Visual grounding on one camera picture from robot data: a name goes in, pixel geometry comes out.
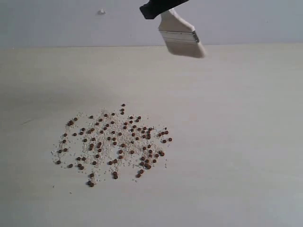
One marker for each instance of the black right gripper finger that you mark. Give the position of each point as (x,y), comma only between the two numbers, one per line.
(153,8)

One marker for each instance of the white paint brush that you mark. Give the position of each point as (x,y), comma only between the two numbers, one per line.
(180,36)

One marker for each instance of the brown beans and crumbs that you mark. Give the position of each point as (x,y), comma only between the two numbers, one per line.
(104,143)

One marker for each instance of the white lump on wall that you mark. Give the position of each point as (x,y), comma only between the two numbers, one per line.
(101,12)

